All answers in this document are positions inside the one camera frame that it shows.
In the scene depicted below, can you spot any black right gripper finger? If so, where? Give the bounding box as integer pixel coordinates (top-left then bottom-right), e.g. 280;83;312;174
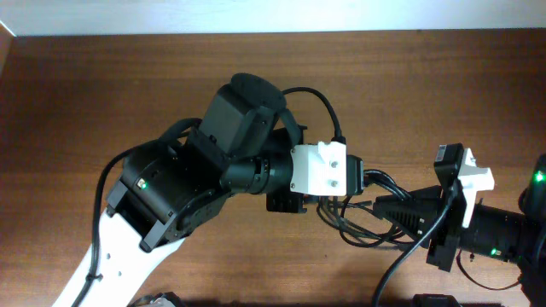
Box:
403;185;443;200
373;198;444;247

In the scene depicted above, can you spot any black cable bundle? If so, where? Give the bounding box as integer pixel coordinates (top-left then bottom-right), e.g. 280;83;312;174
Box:
316;169;421;249

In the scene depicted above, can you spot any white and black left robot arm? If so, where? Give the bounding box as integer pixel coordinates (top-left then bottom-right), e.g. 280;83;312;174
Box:
55;73;304;306

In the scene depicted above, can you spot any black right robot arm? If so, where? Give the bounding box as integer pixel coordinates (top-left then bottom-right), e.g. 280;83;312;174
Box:
372;149;545;306

